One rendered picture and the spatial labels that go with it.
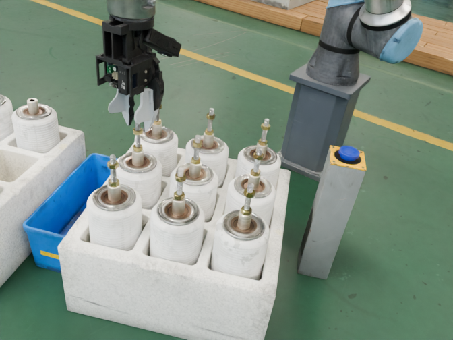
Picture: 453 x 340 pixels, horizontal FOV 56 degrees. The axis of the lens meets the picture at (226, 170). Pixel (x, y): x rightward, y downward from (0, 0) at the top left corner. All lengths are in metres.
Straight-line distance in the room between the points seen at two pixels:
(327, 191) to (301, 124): 0.46
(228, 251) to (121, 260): 0.19
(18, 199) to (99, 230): 0.23
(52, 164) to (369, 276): 0.78
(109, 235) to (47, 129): 0.36
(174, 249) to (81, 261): 0.17
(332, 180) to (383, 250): 0.37
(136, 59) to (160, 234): 0.30
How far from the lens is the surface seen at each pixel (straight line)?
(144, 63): 0.74
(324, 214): 0.93
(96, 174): 1.19
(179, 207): 0.75
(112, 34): 0.72
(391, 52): 1.12
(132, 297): 0.84
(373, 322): 1.02
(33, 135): 1.06
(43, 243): 0.98
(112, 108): 0.81
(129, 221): 0.78
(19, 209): 0.98
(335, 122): 1.28
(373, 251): 1.18
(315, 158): 1.34
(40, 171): 1.01
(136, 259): 0.78
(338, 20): 1.22
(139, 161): 0.87
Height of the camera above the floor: 0.75
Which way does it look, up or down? 34 degrees down
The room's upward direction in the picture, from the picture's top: 8 degrees clockwise
